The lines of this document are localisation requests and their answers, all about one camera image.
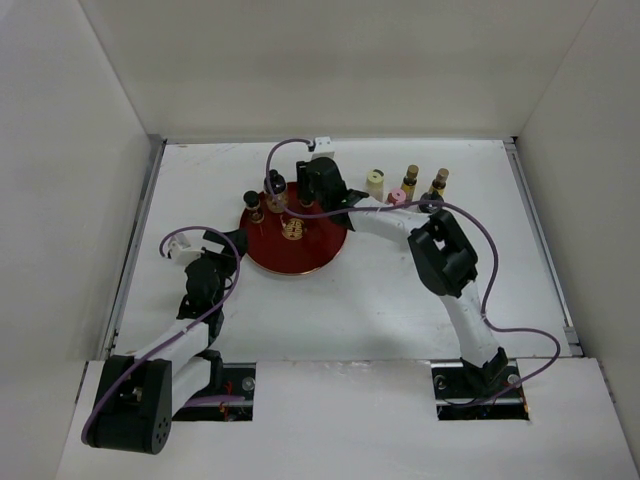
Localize black knob glass dispenser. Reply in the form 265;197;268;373
264;169;288;214
418;191;444;214

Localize cream cap spice jar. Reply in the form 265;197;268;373
365;169;385;202

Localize pink cap spice jar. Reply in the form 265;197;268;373
387;188;407;206

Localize yellow label oil bottle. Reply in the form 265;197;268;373
429;168;449;197
400;164;419;202

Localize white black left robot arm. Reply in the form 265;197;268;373
81;226;248;455

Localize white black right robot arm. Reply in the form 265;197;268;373
296;157;508;396

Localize red round tray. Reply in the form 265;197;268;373
239;191;347;275

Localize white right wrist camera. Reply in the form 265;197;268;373
308;136;335;160

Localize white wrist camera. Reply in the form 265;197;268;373
308;136;335;160
167;234;193;262

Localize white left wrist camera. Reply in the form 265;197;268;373
167;234;193;262

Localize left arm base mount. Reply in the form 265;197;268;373
172;363;257;423

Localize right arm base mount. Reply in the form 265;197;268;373
431;361;529;421

